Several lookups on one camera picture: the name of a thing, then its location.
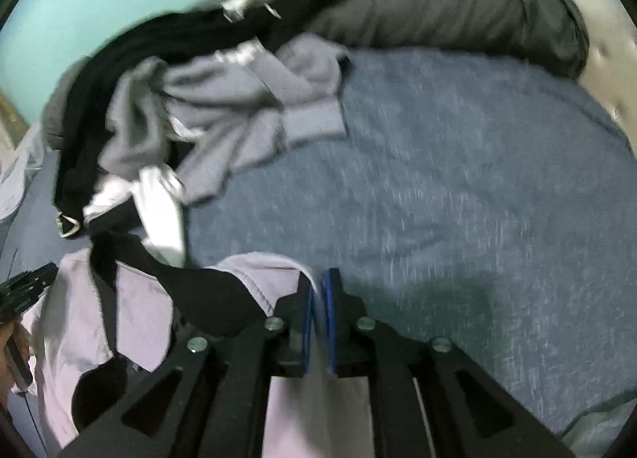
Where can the person's left hand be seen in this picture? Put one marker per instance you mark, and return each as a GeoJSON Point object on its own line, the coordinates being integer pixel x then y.
{"type": "Point", "coordinates": [7, 333]}

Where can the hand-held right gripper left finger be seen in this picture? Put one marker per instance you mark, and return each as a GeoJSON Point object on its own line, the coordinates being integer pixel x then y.
{"type": "Point", "coordinates": [309, 321]}

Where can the grey garment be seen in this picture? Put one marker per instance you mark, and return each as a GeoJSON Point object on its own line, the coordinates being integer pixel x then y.
{"type": "Point", "coordinates": [224, 89]}

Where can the wooden board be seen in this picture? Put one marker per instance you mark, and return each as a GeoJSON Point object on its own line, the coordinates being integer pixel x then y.
{"type": "Point", "coordinates": [12, 117]}

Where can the pale lilac cloth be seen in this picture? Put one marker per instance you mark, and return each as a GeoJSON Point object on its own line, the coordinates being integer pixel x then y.
{"type": "Point", "coordinates": [17, 174]}

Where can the black and white garment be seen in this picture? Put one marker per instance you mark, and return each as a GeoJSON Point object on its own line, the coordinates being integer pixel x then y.
{"type": "Point", "coordinates": [209, 298]}

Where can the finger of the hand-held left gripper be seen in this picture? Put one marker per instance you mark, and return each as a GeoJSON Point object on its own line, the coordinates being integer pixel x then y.
{"type": "Point", "coordinates": [27, 286]}

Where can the blue bedspread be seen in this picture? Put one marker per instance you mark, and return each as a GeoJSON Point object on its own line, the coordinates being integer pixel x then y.
{"type": "Point", "coordinates": [448, 214]}

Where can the beige tufted headboard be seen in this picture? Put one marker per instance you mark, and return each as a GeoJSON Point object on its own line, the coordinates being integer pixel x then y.
{"type": "Point", "coordinates": [617, 64]}

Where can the pale green cloth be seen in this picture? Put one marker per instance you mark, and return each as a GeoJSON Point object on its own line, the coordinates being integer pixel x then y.
{"type": "Point", "coordinates": [597, 428]}

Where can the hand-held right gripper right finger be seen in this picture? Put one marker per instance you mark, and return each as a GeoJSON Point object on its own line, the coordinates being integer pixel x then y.
{"type": "Point", "coordinates": [328, 321]}

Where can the lavender jacket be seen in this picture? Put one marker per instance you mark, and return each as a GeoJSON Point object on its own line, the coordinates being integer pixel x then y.
{"type": "Point", "coordinates": [144, 308]}

